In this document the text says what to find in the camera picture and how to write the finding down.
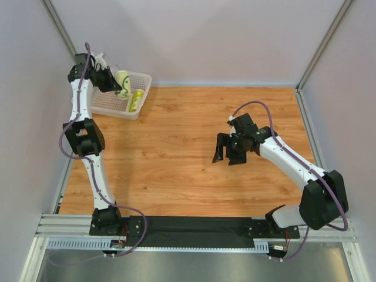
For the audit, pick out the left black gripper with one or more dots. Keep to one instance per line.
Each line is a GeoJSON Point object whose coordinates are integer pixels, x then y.
{"type": "Point", "coordinates": [106, 81]}

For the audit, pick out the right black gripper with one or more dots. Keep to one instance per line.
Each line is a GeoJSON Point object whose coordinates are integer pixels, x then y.
{"type": "Point", "coordinates": [232, 148]}

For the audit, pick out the dark green patterned towel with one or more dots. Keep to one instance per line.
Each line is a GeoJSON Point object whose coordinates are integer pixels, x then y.
{"type": "Point", "coordinates": [123, 79]}

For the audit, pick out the yellow-green crocodile towel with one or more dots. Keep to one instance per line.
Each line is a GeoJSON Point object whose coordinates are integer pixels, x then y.
{"type": "Point", "coordinates": [136, 100]}

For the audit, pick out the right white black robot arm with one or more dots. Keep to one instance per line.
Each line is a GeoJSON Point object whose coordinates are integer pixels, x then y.
{"type": "Point", "coordinates": [323, 196]}

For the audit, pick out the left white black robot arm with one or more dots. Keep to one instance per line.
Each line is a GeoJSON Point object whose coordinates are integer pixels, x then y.
{"type": "Point", "coordinates": [88, 144]}

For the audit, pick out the white plastic mesh basket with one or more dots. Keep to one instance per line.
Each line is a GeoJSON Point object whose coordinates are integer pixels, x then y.
{"type": "Point", "coordinates": [109, 104]}

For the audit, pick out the black cloth strip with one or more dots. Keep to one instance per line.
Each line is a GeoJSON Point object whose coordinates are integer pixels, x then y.
{"type": "Point", "coordinates": [190, 232]}

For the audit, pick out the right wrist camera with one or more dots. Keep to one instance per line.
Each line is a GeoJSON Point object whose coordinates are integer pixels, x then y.
{"type": "Point", "coordinates": [244, 125]}

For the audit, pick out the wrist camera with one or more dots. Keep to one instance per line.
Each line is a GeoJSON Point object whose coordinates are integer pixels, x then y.
{"type": "Point", "coordinates": [99, 62]}
{"type": "Point", "coordinates": [244, 125]}

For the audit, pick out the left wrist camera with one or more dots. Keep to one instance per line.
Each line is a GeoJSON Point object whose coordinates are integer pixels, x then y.
{"type": "Point", "coordinates": [99, 62]}

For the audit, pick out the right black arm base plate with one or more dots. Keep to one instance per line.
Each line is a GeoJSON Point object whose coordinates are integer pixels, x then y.
{"type": "Point", "coordinates": [262, 229]}

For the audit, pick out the right aluminium frame post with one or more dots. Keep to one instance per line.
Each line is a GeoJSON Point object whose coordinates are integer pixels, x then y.
{"type": "Point", "coordinates": [326, 40]}

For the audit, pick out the aluminium frame post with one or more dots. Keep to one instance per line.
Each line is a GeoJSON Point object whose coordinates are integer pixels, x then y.
{"type": "Point", "coordinates": [326, 40]}
{"type": "Point", "coordinates": [59, 26]}

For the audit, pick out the left aluminium frame post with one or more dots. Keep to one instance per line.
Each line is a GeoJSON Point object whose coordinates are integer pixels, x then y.
{"type": "Point", "coordinates": [59, 26]}

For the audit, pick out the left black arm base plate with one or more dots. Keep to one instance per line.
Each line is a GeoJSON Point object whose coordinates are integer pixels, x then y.
{"type": "Point", "coordinates": [132, 226]}

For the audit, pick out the aluminium front rail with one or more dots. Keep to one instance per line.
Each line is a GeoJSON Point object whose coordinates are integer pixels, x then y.
{"type": "Point", "coordinates": [77, 225]}

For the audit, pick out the grey slotted cable duct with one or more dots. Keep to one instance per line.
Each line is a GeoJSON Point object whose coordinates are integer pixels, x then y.
{"type": "Point", "coordinates": [113, 245]}

